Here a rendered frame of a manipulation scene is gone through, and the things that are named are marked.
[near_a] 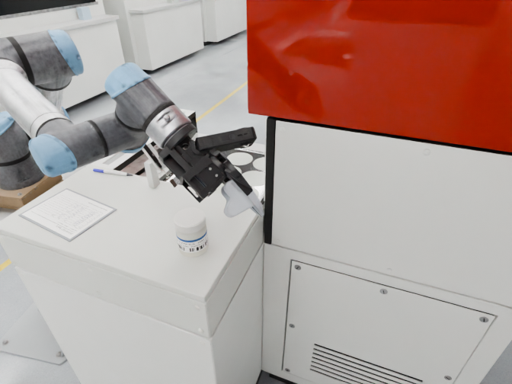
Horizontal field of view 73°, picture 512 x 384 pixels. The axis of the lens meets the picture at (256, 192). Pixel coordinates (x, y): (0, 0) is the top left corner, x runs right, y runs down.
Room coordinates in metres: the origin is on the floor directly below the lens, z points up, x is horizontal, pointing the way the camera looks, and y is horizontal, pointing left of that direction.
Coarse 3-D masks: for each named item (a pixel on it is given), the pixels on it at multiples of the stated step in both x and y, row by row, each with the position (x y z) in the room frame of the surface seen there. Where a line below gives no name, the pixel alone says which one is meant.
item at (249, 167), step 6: (228, 150) 1.22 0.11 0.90; (234, 150) 1.22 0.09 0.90; (240, 150) 1.22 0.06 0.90; (252, 156) 1.17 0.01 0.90; (258, 156) 1.17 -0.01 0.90; (252, 162) 1.12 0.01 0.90; (240, 168) 1.08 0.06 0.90; (246, 168) 1.08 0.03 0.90; (252, 168) 1.08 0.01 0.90; (168, 180) 1.00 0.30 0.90; (174, 180) 1.00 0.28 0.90; (252, 186) 0.96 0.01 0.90; (258, 186) 0.96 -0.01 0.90; (258, 192) 0.93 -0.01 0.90; (258, 198) 0.89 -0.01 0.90
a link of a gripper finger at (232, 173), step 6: (222, 162) 0.53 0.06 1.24; (228, 162) 0.52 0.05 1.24; (228, 168) 0.52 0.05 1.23; (234, 168) 0.51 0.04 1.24; (228, 174) 0.51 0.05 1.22; (234, 174) 0.51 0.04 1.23; (240, 174) 0.51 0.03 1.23; (234, 180) 0.51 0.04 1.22; (240, 180) 0.50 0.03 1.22; (240, 186) 0.51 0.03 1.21; (246, 186) 0.50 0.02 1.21; (246, 192) 0.50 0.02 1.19
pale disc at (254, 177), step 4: (248, 172) 1.05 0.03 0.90; (252, 172) 1.05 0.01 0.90; (256, 172) 1.05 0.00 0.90; (260, 172) 1.05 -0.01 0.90; (244, 176) 1.02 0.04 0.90; (248, 176) 1.02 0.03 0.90; (252, 176) 1.02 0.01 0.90; (256, 176) 1.02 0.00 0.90; (260, 176) 1.02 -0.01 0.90; (248, 180) 1.00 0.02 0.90; (252, 180) 1.00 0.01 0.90; (256, 180) 1.00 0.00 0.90; (260, 180) 1.00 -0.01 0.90; (252, 184) 0.97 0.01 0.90; (256, 184) 0.97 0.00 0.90; (260, 184) 0.97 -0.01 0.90
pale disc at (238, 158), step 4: (236, 152) 1.20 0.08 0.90; (240, 152) 1.20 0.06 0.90; (244, 152) 1.20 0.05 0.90; (228, 156) 1.17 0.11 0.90; (232, 156) 1.17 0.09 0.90; (236, 156) 1.17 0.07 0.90; (240, 156) 1.17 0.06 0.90; (244, 156) 1.17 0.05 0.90; (248, 156) 1.17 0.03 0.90; (232, 160) 1.14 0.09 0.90; (236, 160) 1.14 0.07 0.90; (240, 160) 1.14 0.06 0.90; (244, 160) 1.14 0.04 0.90; (248, 160) 1.14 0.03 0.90; (232, 164) 1.11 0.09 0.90; (236, 164) 1.11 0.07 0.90; (240, 164) 1.11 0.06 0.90; (244, 164) 1.11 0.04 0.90
